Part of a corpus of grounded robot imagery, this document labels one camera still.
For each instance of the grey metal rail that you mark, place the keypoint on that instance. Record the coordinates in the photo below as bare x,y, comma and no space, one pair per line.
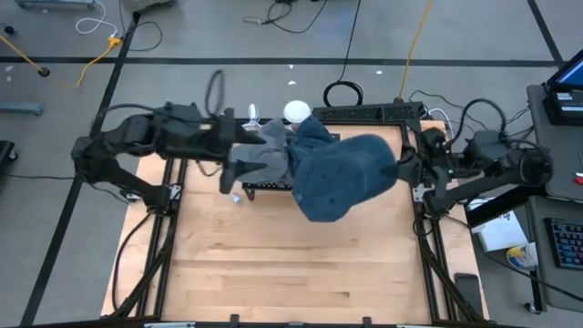
54,3

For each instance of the white mushroom-shaped lamp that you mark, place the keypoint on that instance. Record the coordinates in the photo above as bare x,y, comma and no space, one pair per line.
297,110

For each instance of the white paper box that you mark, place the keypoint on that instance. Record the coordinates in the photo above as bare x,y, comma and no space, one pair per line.
501,232

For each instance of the red cart button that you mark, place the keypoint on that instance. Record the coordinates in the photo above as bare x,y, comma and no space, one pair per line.
579,178

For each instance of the black round floor plug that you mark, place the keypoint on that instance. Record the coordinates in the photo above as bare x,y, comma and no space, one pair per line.
44,71

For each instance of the grey metal floor bar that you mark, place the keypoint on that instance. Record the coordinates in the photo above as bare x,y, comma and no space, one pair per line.
20,108

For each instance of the white wipes canister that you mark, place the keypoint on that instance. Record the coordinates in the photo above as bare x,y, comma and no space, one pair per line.
521,256

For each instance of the black metal beam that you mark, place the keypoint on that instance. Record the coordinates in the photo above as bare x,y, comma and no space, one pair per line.
492,210

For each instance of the grey equipment cart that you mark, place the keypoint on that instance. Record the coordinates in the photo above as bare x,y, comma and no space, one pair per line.
565,136

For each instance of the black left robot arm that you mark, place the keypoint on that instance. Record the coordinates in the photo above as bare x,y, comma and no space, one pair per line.
136,132

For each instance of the black keyboard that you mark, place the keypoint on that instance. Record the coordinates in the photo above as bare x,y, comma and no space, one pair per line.
567,243

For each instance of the dark blue baseball cap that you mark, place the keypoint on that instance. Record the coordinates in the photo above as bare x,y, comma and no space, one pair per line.
314,132
346,182

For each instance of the black aluminium frame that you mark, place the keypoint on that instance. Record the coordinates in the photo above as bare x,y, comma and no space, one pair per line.
427,273

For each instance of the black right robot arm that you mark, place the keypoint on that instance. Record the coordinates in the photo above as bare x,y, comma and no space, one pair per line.
501,159

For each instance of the black caster wheel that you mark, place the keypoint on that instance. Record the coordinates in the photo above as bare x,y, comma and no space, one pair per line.
5,152

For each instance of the black perforated metal stand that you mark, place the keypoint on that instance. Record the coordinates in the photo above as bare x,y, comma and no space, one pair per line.
268,186

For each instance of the grey baseball cap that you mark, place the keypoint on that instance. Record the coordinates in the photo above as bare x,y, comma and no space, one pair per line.
268,155

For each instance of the open black laptop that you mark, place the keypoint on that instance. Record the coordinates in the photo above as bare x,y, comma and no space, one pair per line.
565,107

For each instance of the small black floor knob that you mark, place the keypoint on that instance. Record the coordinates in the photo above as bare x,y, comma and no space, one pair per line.
9,29

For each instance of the black smartphone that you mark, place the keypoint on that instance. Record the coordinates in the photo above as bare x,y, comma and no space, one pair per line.
469,291

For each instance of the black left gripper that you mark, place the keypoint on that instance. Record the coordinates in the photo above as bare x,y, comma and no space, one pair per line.
214,136

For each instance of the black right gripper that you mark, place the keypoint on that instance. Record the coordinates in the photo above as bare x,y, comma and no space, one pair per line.
412,168

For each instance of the black perforated control box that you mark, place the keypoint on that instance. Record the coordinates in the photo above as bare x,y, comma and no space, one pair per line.
364,111

